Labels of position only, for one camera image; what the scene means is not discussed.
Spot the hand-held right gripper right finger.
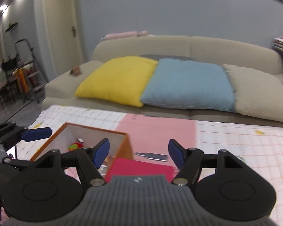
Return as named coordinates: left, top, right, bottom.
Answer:
left=168, top=139, right=244, bottom=186

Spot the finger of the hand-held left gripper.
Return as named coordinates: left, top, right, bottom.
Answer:
left=3, top=157, right=38, bottom=170
left=0, top=122, right=53, bottom=144

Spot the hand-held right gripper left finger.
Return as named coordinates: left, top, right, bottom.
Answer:
left=35, top=138, right=110, bottom=186

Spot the clear plastic bag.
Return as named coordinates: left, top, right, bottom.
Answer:
left=98, top=155, right=115, bottom=176

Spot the white and orange cardboard box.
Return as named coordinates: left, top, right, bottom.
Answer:
left=29, top=122, right=134, bottom=177

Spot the multicoloured soft toy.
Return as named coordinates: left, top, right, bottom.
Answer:
left=68, top=142, right=84, bottom=151

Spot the flat black tool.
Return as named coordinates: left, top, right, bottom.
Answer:
left=135, top=152, right=168, bottom=162

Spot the pink mat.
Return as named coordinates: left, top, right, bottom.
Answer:
left=64, top=113, right=197, bottom=177

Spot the red lidded clear box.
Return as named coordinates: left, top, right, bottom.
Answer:
left=105, top=158, right=175, bottom=184

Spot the checked lemon print tablecloth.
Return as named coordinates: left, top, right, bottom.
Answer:
left=0, top=105, right=283, bottom=226

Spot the metal rack cart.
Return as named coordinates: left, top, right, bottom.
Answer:
left=14, top=39, right=49, bottom=102

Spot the blue pillow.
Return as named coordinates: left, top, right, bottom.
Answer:
left=140, top=58, right=235, bottom=112

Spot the small brown box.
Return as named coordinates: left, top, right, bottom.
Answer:
left=69, top=66, right=82, bottom=78

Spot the yellow pillow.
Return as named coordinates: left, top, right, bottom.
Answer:
left=75, top=56, right=159, bottom=108

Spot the beige pillow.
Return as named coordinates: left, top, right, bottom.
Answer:
left=222, top=64, right=283, bottom=123

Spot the beige sofa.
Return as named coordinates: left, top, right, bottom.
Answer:
left=41, top=35, right=283, bottom=126

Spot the cream door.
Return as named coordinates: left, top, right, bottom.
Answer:
left=43, top=0, right=84, bottom=80

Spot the pink plush toy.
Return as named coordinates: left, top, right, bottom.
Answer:
left=101, top=30, right=149, bottom=42

